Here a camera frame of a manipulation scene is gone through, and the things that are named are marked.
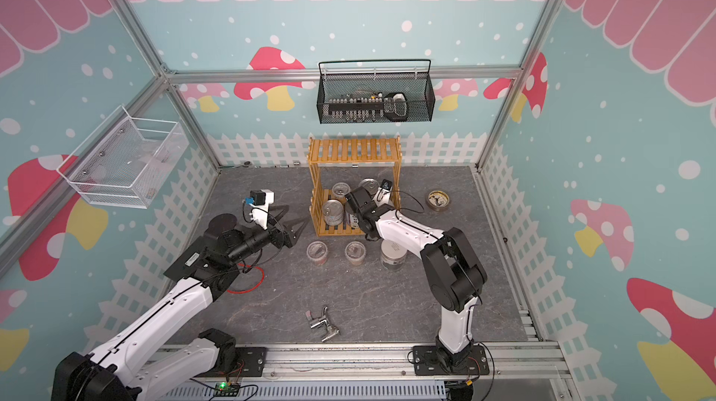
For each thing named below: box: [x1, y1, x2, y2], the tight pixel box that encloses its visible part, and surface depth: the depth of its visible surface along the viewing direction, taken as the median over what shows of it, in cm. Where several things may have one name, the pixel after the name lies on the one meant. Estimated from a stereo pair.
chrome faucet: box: [305, 305, 341, 343], surface depth 81 cm
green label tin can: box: [322, 199, 345, 227], surface depth 99 cm
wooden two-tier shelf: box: [306, 135, 402, 237], surface depth 91 cm
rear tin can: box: [358, 178, 381, 195], surface depth 99 cm
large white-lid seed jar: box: [380, 238, 408, 272], surface depth 87 cm
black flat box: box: [163, 235, 206, 283], surface depth 92 cm
